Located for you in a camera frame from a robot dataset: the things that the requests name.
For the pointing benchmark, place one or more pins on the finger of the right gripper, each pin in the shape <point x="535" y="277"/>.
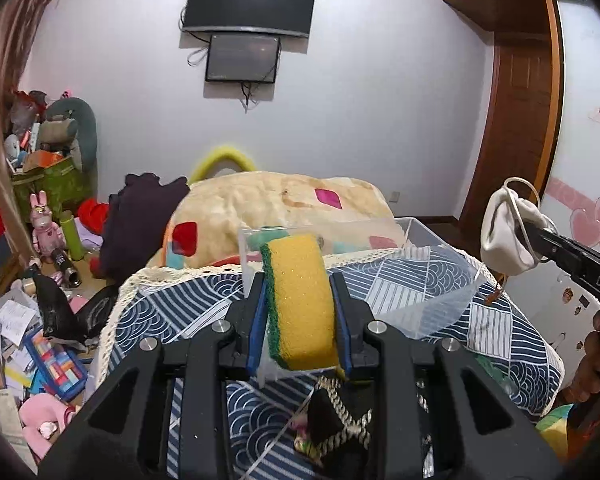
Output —
<point x="542" y="244"/>

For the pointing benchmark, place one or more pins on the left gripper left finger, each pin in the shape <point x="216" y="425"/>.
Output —
<point x="248" y="318"/>

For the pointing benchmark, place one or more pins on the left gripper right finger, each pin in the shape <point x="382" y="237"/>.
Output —
<point x="356" y="358"/>

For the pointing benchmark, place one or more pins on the white drawstring pouch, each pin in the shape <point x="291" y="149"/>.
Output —
<point x="505" y="243"/>

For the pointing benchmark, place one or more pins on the yellow green sponge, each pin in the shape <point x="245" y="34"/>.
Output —
<point x="301" y="308"/>

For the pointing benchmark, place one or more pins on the person's right hand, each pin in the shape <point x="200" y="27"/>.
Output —
<point x="586" y="381"/>

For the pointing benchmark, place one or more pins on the clear plastic box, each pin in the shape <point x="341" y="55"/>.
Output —
<point x="410" y="277"/>

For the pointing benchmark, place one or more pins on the beige patchwork blanket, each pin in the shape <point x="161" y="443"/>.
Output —
<point x="350" y="215"/>

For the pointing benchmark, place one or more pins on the blue white patterned tablecloth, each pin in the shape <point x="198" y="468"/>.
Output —
<point x="171" y="305"/>

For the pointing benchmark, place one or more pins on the brown wooden door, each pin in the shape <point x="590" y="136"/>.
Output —
<point x="518" y="113"/>

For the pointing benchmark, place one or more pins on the dark purple garment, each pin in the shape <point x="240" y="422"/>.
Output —
<point x="137" y="218"/>

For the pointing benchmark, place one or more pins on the yellow fuzzy hoop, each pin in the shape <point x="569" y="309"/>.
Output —
<point x="217" y="156"/>

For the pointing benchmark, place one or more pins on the black flashlight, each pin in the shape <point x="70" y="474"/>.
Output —
<point x="69" y="274"/>

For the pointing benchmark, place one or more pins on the red plush item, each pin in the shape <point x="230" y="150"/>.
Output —
<point x="93" y="215"/>

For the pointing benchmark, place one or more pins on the green bottle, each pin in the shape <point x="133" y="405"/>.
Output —
<point x="73" y="242"/>

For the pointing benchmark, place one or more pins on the blue pencil case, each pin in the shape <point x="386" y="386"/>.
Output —
<point x="61" y="373"/>

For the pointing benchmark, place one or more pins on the pink rabbit plush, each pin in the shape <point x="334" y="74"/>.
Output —
<point x="47" y="235"/>

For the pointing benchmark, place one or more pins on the green cardboard box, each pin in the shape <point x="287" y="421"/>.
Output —
<point x="66" y="188"/>

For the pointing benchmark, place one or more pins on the pink plush toy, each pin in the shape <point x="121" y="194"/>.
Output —
<point x="44" y="416"/>

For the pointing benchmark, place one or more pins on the grey green dinosaur plush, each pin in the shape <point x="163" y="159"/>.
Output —
<point x="70" y="123"/>

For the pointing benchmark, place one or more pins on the black gold chain bag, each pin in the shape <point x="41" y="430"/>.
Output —
<point x="334" y="430"/>

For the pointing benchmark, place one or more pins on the small wall monitor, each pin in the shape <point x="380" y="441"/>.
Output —
<point x="243" y="58"/>

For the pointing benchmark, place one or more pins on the large wall television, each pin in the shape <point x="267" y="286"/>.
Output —
<point x="278" y="17"/>

